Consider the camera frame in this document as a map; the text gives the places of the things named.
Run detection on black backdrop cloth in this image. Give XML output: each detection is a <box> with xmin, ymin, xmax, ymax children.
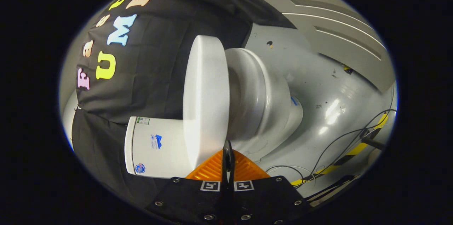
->
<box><xmin>71</xmin><ymin>0</ymin><xmax>297</xmax><ymax>211</ymax></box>

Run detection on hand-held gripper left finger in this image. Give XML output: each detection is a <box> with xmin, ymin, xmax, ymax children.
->
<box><xmin>147</xmin><ymin>141</ymin><xmax>230</xmax><ymax>225</ymax></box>

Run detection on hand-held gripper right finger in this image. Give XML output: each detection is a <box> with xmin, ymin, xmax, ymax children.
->
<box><xmin>226</xmin><ymin>140</ymin><xmax>312</xmax><ymax>225</ymax></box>

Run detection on white toilet lid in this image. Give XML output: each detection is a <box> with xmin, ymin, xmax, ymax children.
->
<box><xmin>183</xmin><ymin>35</ymin><xmax>230</xmax><ymax>171</ymax></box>

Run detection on black floor cable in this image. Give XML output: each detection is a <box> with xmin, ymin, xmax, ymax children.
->
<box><xmin>265</xmin><ymin>109</ymin><xmax>394</xmax><ymax>187</ymax></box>

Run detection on yellow black floor tape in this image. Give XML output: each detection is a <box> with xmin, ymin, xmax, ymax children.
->
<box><xmin>290</xmin><ymin>113</ymin><xmax>390</xmax><ymax>186</ymax></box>

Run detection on white ceramic toilet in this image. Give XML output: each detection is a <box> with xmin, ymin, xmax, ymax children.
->
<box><xmin>125</xmin><ymin>47</ymin><xmax>304</xmax><ymax>179</ymax></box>

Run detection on white drawer cabinet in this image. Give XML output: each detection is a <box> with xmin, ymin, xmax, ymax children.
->
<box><xmin>208</xmin><ymin>0</ymin><xmax>396</xmax><ymax>93</ymax></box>

